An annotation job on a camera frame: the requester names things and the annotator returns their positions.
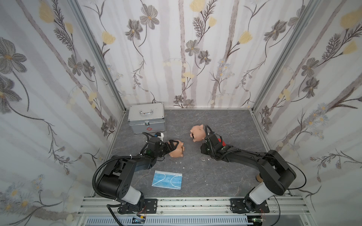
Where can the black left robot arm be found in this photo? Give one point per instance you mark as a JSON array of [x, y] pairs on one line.
[[112, 179]]

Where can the pink piggy bank rear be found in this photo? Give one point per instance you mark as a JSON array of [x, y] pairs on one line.
[[197, 133]]

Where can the red piggy bank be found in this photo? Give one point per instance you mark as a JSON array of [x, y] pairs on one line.
[[223, 143]]

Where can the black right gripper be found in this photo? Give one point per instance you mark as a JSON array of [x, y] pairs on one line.
[[208, 141]]

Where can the silver metal first aid case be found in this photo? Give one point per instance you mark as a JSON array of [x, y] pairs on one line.
[[147, 118]]

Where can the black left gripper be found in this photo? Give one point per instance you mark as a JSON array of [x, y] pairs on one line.
[[166, 147]]

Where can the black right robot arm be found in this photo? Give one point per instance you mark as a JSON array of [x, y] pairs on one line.
[[276, 173]]

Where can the small green circuit board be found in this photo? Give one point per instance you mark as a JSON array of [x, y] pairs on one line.
[[138, 220]]

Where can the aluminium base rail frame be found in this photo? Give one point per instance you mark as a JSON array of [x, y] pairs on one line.
[[199, 211]]

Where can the blue surgical face mask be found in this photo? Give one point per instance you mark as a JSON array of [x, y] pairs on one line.
[[167, 180]]

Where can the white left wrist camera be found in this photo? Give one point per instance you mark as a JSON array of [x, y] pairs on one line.
[[160, 135]]

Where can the tan piggy bank front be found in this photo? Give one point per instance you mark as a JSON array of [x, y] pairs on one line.
[[179, 151]]

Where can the small brown orange-capped bottle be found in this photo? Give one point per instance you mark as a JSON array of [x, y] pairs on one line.
[[259, 178]]

